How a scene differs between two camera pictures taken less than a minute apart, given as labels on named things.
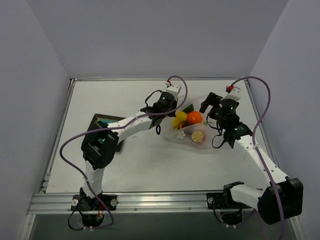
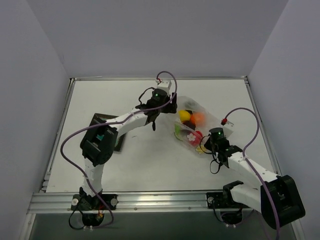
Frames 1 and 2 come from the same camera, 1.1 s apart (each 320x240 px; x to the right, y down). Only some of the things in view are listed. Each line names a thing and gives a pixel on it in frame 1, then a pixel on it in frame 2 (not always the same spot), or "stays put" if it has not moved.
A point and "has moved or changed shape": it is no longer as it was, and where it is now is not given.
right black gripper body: x=213 y=100 → x=208 y=144
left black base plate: x=79 y=202 stays put
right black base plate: x=223 y=200 stays put
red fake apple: x=204 y=138 → x=195 y=138
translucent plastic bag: x=190 y=125 has moved or changed shape
